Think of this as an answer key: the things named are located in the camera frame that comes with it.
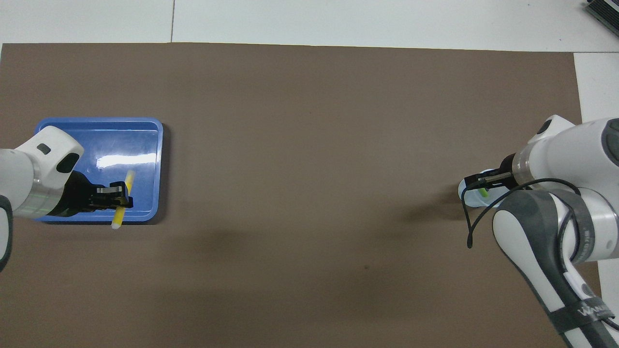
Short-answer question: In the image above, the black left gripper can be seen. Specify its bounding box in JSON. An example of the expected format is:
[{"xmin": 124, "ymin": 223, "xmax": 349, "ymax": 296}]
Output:
[{"xmin": 51, "ymin": 174, "xmax": 133, "ymax": 216}]

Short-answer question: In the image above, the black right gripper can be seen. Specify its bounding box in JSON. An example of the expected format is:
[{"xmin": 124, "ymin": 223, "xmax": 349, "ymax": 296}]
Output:
[{"xmin": 467, "ymin": 154, "xmax": 517, "ymax": 190}]

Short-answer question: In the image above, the yellow highlighter pen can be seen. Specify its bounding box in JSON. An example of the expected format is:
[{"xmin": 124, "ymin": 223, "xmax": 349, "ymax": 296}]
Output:
[{"xmin": 111, "ymin": 170, "xmax": 136, "ymax": 230}]

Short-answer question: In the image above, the blue plastic tray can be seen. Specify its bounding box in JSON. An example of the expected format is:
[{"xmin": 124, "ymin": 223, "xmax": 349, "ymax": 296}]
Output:
[{"xmin": 34, "ymin": 117, "xmax": 164, "ymax": 224}]

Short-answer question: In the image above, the pale blue mesh pen cup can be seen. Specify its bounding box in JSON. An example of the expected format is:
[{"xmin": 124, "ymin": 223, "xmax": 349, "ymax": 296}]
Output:
[{"xmin": 457, "ymin": 168, "xmax": 508, "ymax": 208}]

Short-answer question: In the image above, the brown table mat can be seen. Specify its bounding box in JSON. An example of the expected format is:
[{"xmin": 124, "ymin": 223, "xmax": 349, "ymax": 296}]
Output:
[{"xmin": 0, "ymin": 43, "xmax": 610, "ymax": 348}]

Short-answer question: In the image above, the dark grey ribbed device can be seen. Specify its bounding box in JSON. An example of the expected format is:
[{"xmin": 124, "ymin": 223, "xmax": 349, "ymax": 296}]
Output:
[{"xmin": 585, "ymin": 0, "xmax": 619, "ymax": 37}]

